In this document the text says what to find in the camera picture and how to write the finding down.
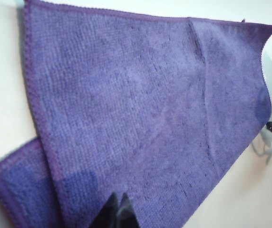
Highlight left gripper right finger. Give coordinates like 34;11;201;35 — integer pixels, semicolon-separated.
117;192;139;228

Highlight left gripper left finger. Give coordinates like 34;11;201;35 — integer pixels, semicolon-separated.
95;192;119;228

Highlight purple microfiber cloth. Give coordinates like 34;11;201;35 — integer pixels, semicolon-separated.
0;0;272;228

